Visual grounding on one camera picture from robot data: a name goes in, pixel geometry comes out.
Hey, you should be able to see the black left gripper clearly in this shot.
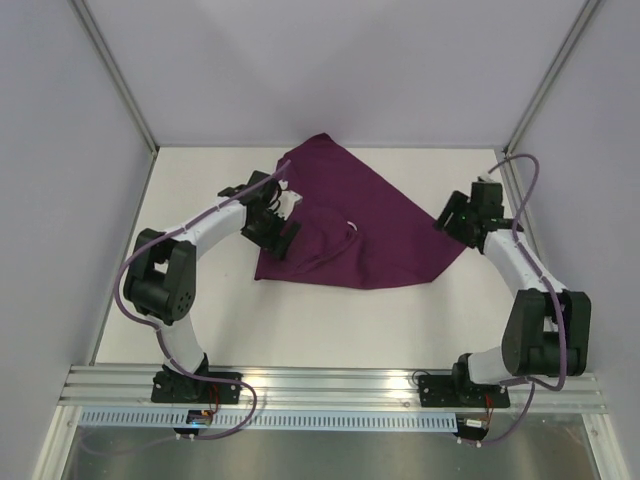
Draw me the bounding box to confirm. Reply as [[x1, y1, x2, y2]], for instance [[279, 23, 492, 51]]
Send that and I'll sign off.
[[241, 204, 300, 260]]

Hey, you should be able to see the purple cloth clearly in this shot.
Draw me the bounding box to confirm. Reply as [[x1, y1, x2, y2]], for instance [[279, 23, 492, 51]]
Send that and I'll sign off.
[[254, 133, 465, 290]]

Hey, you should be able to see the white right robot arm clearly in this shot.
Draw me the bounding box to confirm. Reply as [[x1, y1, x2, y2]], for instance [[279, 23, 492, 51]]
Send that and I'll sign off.
[[434, 177, 592, 405]]

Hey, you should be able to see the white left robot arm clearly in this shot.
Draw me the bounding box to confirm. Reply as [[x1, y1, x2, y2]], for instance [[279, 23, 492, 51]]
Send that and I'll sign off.
[[114, 169, 302, 403]]

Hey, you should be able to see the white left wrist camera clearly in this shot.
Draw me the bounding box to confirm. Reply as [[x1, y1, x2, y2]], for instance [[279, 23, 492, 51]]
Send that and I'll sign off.
[[275, 190, 303, 220]]

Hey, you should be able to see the slotted cable duct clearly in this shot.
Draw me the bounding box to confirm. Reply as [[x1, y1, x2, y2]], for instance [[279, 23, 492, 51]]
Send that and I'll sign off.
[[78, 407, 458, 433]]

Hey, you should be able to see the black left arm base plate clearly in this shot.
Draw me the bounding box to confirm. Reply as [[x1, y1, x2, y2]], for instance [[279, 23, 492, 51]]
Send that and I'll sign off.
[[150, 369, 241, 405]]

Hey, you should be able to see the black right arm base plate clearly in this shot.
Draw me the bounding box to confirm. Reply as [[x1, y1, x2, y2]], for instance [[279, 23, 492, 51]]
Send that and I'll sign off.
[[415, 374, 511, 409]]

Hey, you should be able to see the aluminium front rail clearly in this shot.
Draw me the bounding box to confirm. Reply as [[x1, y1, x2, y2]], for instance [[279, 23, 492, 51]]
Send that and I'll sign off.
[[58, 364, 608, 414]]

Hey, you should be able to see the right aluminium frame post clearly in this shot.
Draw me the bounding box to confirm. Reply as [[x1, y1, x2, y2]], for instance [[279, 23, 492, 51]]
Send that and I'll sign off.
[[502, 0, 604, 155]]

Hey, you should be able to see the aluminium frame post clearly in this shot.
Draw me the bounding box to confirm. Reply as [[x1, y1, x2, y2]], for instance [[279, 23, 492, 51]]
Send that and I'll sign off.
[[68, 0, 160, 159], [502, 0, 604, 155]]

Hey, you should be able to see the left aluminium frame post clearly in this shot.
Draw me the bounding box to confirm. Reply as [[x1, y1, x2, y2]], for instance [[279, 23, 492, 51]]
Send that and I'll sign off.
[[68, 0, 160, 159]]

